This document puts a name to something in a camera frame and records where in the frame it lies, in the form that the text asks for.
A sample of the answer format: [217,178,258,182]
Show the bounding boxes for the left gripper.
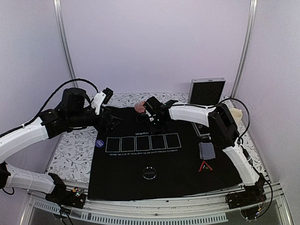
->
[68,105,123,134]

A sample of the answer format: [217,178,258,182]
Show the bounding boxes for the purple small blind button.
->
[95,139,105,148]

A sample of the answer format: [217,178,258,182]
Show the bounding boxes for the clear dealer button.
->
[142,166,157,180]

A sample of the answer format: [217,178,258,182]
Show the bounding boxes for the blue playing card deck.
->
[199,142,216,160]

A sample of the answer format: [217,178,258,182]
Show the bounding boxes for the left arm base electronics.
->
[45,183,87,209]

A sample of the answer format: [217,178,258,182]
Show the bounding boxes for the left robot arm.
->
[0,88,122,203]

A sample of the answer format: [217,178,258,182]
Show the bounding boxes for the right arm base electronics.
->
[225,186,267,220]

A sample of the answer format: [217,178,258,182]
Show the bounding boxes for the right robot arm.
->
[143,97,266,208]

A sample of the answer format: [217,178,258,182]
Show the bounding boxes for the patterned small bowl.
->
[134,101,146,113]

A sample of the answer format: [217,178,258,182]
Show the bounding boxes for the black poker mat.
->
[88,107,241,201]

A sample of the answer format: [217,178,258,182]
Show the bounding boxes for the aluminium poker chip case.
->
[189,77,227,139]

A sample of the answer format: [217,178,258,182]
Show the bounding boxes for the red black triangle card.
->
[198,160,213,172]

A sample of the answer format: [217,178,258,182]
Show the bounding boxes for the cream ceramic mug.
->
[229,108,243,126]

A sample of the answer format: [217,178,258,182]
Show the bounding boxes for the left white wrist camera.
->
[91,88,113,115]

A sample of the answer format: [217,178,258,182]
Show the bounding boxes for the left black cable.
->
[0,78,99,136]

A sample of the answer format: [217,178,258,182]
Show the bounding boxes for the front aluminium rail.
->
[20,182,295,225]

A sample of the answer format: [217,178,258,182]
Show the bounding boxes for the left aluminium frame post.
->
[53,0,76,79]

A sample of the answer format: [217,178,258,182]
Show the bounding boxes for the aluminium frame post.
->
[230,0,258,98]
[53,0,76,79]

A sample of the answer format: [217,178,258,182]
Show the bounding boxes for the right aluminium frame post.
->
[230,0,258,98]

